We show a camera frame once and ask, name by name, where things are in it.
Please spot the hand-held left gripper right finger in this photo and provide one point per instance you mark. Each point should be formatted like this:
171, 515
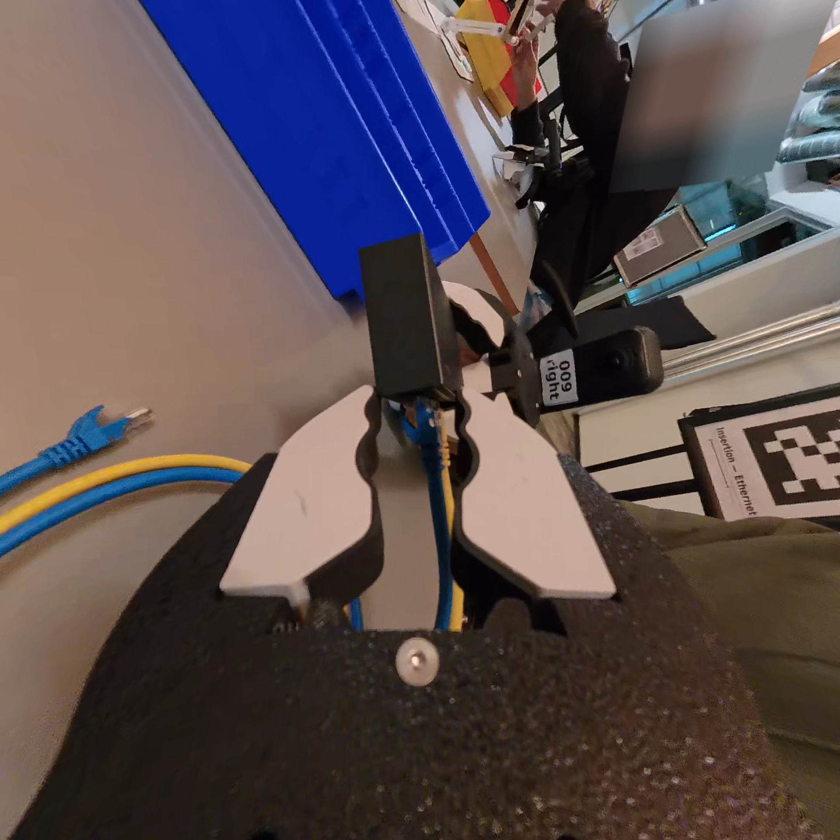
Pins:
525, 512

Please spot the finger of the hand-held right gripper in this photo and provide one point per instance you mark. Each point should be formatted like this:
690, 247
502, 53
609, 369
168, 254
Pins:
479, 298

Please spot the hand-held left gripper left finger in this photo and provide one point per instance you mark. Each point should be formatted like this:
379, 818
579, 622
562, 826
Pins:
308, 505

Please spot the black network switch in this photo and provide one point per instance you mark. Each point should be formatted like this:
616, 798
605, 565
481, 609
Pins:
400, 315

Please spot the grey labelled box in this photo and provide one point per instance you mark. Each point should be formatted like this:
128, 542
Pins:
663, 246

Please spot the black framed marker card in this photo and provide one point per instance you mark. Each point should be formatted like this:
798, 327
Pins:
728, 459

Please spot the red plastic bin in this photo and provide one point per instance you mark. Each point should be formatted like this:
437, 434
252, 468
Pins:
518, 82

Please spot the yellow plastic bin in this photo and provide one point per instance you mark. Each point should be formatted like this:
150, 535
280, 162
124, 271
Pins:
485, 52

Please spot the blue plastic bin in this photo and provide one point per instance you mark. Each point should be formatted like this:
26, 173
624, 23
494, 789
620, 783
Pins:
315, 98

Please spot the person's olive jacket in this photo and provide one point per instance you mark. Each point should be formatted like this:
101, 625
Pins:
774, 623

